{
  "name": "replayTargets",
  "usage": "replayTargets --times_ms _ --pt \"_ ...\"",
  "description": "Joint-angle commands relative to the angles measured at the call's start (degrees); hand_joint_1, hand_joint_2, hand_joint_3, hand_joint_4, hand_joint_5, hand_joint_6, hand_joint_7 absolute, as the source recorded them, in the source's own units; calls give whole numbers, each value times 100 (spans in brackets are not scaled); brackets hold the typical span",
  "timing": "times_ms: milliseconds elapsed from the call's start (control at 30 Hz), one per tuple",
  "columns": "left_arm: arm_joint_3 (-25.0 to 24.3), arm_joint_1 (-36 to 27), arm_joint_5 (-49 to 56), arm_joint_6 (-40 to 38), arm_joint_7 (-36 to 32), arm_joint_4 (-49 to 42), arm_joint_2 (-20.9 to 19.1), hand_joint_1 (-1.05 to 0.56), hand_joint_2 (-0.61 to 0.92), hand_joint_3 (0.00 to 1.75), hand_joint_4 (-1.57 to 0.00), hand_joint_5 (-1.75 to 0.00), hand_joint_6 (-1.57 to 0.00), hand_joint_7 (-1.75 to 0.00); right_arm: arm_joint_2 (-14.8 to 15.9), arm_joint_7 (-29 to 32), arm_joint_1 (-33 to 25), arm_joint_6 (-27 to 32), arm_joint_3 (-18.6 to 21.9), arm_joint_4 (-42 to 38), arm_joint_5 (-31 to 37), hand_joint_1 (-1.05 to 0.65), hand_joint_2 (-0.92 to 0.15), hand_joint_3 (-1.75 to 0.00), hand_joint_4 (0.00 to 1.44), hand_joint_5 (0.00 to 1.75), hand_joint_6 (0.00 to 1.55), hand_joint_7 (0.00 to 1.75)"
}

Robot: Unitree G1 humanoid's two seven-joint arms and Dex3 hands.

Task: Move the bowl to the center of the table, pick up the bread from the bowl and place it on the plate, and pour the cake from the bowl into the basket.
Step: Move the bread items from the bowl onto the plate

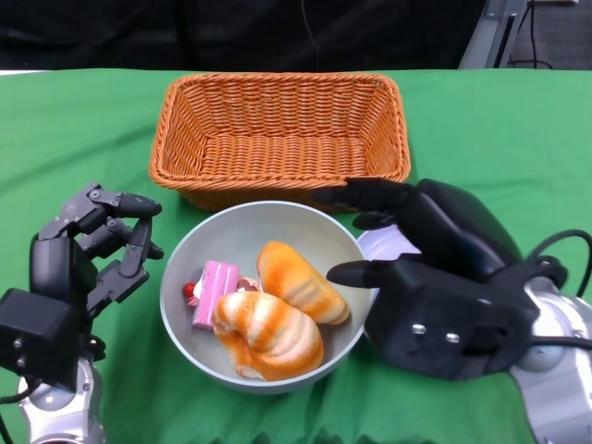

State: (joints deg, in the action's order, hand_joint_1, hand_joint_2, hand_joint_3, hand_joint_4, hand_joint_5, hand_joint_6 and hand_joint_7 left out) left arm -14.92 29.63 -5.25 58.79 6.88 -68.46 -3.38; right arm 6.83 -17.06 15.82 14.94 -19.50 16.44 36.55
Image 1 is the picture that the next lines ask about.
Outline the long orange bread loaf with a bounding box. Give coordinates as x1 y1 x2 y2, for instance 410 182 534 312
256 240 351 327

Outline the orange wicker basket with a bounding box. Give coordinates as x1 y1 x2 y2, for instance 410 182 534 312
148 72 412 214

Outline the green tablecloth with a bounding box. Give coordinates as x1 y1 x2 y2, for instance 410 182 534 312
0 68 592 444

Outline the twisted striped bread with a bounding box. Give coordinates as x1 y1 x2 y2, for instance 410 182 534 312
212 290 324 383

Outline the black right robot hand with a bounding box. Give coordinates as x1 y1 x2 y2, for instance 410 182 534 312
312 178 524 289

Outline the black backdrop cloth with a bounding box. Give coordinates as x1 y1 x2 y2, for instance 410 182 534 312
0 0 487 73

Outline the grey metal stand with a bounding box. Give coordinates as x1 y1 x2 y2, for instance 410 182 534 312
459 0 531 70

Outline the lavender plate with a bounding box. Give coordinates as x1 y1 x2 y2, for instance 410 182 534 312
358 221 426 261

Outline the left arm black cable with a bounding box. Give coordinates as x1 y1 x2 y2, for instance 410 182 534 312
0 383 39 407

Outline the pink striped cake slice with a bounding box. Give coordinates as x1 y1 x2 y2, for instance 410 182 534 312
183 260 241 331

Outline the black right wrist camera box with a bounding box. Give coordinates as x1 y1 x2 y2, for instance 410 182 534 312
364 258 540 383

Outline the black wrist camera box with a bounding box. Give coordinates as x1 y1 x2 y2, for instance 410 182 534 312
0 288 89 389
364 258 540 383

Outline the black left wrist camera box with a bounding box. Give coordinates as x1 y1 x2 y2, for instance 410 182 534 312
0 288 89 389

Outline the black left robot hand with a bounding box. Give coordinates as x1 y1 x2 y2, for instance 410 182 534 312
30 181 166 321

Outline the pale green bowl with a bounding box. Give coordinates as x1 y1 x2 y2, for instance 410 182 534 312
159 199 371 395

